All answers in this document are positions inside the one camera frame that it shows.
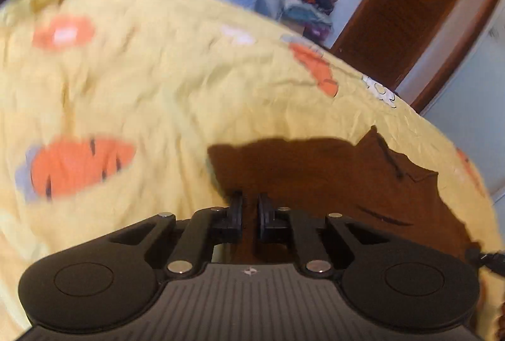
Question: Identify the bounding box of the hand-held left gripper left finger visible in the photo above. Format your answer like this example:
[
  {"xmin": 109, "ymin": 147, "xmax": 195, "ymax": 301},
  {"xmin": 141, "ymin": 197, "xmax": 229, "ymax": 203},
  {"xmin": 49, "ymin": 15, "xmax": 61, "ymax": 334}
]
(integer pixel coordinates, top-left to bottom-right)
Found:
[{"xmin": 106, "ymin": 190, "xmax": 244, "ymax": 275}]

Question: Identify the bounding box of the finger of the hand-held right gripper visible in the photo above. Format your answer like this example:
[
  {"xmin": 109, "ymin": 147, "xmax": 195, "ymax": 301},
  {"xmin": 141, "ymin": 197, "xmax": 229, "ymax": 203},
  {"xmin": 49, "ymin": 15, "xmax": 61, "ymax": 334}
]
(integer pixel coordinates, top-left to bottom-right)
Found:
[{"xmin": 465, "ymin": 247, "xmax": 505, "ymax": 275}]

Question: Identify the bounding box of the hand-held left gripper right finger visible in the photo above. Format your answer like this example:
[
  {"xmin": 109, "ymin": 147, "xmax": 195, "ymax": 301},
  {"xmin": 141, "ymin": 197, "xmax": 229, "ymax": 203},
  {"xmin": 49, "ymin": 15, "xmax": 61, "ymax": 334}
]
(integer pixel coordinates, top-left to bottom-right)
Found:
[{"xmin": 257, "ymin": 193, "xmax": 396, "ymax": 275}]

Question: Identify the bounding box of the brown small garment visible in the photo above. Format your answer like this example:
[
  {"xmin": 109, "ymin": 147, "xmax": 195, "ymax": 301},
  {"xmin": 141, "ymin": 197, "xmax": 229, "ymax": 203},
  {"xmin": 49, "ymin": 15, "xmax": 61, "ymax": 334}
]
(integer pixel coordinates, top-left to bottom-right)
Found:
[{"xmin": 207, "ymin": 125, "xmax": 485, "ymax": 271}]

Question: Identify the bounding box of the yellow printed blanket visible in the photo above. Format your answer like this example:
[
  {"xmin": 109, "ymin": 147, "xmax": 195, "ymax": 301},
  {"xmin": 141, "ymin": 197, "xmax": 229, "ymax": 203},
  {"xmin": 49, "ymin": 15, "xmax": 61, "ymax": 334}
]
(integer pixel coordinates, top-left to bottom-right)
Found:
[{"xmin": 0, "ymin": 0, "xmax": 505, "ymax": 341}]

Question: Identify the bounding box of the brown wooden door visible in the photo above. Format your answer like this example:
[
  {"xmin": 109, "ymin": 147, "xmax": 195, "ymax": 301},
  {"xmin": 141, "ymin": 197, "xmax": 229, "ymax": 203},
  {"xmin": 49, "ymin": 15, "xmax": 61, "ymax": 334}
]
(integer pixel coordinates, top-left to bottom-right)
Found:
[{"xmin": 329, "ymin": 0, "xmax": 505, "ymax": 115}]

